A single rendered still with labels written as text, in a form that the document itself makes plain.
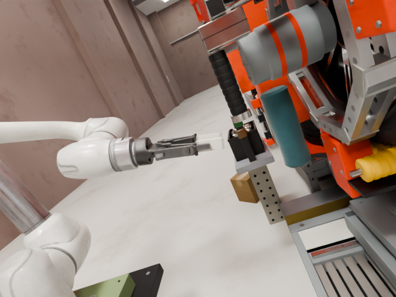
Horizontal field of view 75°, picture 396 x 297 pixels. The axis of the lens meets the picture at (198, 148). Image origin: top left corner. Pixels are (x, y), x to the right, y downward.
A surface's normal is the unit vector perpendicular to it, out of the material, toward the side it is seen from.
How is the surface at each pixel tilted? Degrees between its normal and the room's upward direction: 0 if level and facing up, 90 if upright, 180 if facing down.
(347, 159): 90
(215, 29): 90
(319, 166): 90
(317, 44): 116
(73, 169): 99
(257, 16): 90
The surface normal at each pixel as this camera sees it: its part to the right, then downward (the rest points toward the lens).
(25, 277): 0.51, -0.44
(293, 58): 0.10, 0.66
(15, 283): 0.27, -0.25
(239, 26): -0.09, 0.29
